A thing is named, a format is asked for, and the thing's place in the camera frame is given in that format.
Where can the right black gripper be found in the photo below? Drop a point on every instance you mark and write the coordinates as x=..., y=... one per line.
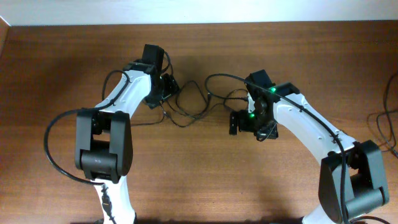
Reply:
x=269, y=130

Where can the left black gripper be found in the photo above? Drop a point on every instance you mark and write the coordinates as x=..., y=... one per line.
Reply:
x=172, y=88

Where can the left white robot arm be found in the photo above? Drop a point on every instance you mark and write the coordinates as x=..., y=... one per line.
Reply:
x=103, y=146

